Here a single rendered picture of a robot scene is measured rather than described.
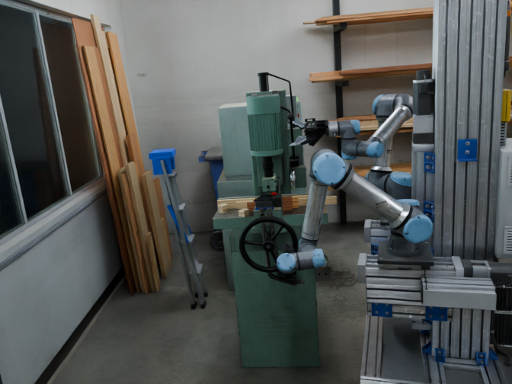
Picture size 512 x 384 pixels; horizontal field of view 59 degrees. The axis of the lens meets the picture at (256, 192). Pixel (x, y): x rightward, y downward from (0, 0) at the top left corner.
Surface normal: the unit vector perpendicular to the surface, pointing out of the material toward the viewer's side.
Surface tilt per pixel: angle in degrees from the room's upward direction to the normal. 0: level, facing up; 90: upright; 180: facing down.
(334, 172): 85
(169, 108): 90
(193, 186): 90
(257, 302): 90
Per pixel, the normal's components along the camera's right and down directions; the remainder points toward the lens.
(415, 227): 0.08, 0.32
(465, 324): -0.28, 0.26
